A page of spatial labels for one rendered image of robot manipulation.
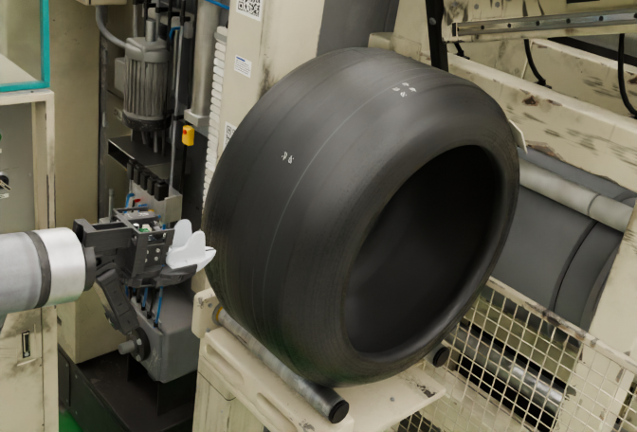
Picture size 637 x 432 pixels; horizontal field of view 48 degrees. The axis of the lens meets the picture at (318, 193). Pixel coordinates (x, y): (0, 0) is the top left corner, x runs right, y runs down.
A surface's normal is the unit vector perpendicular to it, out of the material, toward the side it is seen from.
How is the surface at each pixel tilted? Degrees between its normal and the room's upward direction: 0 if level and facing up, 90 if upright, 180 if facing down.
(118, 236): 91
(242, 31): 90
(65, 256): 45
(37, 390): 90
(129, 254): 83
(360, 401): 0
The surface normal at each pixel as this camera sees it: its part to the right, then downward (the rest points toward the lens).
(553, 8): -0.74, 0.19
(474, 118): 0.69, 0.22
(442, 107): 0.48, -0.37
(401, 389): 0.14, -0.90
